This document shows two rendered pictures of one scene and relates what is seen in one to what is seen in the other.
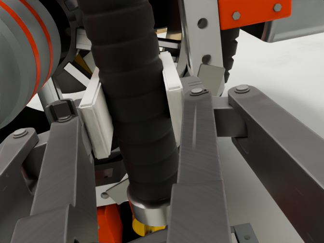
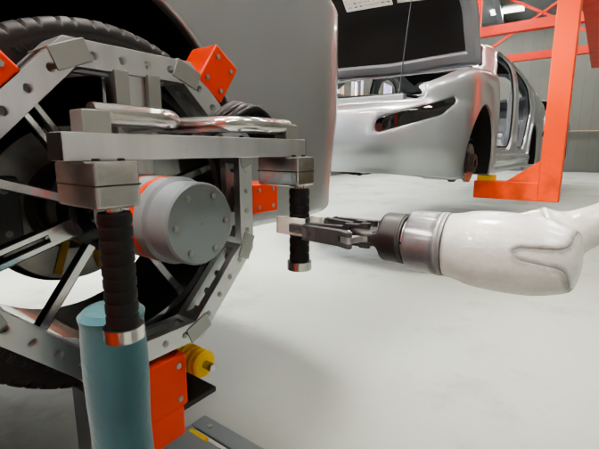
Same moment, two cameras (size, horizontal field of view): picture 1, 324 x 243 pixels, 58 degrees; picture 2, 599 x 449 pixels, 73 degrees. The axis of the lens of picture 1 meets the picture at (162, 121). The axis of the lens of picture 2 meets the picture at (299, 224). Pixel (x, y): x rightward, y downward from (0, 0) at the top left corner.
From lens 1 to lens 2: 0.65 m
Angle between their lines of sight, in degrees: 54
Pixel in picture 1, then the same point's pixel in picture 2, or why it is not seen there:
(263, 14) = (268, 208)
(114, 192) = (192, 330)
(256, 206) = (194, 409)
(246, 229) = (205, 420)
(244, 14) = (262, 207)
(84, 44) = not seen: hidden behind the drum
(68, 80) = not seen: hidden behind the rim
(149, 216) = (306, 266)
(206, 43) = (247, 220)
